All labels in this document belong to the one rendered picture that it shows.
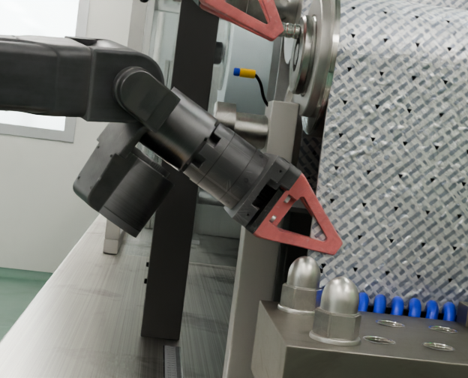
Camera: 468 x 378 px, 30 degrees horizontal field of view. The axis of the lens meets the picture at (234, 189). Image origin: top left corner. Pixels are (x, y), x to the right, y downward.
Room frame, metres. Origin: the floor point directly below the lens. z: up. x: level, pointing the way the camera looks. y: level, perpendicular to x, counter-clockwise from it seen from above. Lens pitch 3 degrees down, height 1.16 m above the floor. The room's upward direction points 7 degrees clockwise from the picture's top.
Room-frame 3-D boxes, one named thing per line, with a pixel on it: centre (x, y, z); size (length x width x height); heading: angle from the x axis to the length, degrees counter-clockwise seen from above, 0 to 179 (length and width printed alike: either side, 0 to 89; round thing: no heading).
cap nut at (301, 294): (0.70, -0.07, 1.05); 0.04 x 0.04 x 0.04
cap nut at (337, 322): (0.61, -0.08, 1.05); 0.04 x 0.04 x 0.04
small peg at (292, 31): (0.83, -0.03, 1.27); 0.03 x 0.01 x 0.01; 95
